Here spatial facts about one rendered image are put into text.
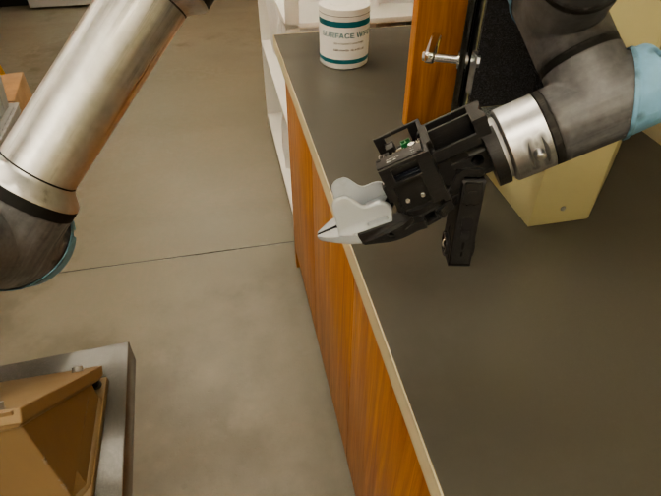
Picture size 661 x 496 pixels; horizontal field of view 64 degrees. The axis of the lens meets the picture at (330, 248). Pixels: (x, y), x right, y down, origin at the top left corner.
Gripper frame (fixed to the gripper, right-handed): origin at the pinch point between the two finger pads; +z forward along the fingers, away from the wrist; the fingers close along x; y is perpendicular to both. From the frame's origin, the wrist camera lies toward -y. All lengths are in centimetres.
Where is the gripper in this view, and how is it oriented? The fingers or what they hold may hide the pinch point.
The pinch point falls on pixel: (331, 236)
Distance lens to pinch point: 59.4
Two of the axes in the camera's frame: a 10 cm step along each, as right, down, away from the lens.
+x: 0.1, 6.2, -7.8
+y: -4.6, -6.9, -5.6
